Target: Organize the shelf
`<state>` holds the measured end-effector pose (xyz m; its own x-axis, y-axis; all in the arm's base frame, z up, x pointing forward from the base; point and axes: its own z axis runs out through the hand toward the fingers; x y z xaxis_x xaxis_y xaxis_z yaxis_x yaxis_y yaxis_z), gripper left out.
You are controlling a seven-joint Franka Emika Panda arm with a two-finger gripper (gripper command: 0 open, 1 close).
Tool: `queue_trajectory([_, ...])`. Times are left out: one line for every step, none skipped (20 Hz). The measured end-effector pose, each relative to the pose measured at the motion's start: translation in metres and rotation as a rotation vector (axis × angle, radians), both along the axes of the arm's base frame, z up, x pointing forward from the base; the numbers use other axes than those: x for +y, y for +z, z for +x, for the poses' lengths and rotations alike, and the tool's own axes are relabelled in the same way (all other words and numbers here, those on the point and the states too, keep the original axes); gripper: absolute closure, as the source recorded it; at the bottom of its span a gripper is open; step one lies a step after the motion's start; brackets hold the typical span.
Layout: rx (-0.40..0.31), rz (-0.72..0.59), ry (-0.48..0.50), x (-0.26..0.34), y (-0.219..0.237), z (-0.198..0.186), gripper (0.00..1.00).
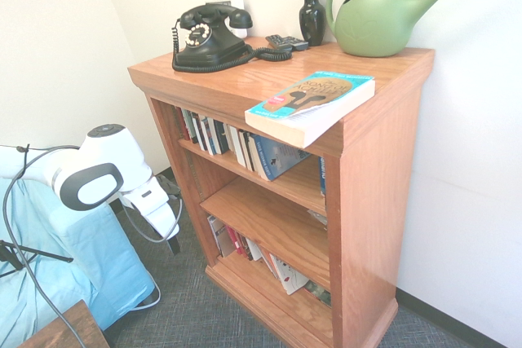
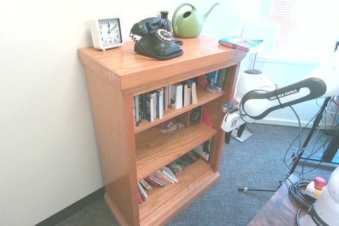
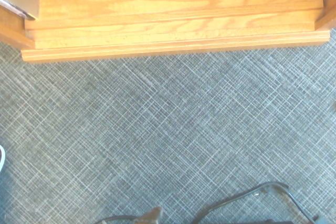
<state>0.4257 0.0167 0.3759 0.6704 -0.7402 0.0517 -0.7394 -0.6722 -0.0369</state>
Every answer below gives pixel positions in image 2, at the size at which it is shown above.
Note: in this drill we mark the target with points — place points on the red paperback book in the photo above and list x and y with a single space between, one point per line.
159 179

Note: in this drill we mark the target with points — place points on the small wooden speaker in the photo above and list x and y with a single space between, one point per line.
195 116

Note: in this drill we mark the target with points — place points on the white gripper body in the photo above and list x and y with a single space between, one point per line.
233 120

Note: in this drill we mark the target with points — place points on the dark green spine book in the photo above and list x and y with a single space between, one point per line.
140 109

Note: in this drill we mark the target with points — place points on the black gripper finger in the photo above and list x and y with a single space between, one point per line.
241 131
227 137

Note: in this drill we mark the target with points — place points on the white book red dots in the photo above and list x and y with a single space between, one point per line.
170 174

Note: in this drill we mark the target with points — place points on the blue travel guide book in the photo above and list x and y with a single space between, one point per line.
213 80

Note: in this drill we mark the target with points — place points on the wooden bookshelf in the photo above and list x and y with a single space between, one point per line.
106 120

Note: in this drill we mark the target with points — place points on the white square alarm clock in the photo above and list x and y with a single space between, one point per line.
108 32

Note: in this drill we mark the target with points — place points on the thin red book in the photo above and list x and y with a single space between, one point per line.
207 118

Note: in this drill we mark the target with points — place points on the grey green book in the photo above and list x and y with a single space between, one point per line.
223 79

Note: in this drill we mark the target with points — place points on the black white cover book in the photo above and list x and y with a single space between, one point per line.
204 150

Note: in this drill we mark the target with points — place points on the yellow red emergency stop button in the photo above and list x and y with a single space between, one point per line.
316 187

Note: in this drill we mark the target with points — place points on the loose paper cards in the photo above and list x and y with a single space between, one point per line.
172 126

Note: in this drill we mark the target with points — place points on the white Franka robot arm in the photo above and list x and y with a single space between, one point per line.
265 104

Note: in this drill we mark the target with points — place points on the white metal stand base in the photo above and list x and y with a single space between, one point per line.
242 134

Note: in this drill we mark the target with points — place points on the cream paged book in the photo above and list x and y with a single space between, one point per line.
187 95

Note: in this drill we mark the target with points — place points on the teal paperback book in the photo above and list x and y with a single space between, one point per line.
242 41

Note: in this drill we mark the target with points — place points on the green plastic watering can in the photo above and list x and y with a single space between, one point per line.
188 26

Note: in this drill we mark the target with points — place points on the thick white book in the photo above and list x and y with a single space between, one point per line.
177 96

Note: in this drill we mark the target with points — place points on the blue grey paperback book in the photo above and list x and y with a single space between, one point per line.
193 92

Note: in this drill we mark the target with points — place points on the blue white spine book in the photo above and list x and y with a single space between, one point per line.
149 108

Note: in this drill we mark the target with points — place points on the dark wooden table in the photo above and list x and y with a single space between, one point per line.
275 207

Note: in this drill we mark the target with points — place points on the dark green cover book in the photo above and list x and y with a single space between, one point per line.
182 163

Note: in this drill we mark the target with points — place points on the white grey cover book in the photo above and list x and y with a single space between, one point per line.
141 195

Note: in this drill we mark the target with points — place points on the black rotary telephone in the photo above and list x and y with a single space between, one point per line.
156 43

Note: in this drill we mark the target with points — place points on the black glossy vase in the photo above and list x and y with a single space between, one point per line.
164 17

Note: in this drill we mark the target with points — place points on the window blinds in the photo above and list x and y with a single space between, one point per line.
304 11

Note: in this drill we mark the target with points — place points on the small red book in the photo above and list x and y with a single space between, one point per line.
202 80

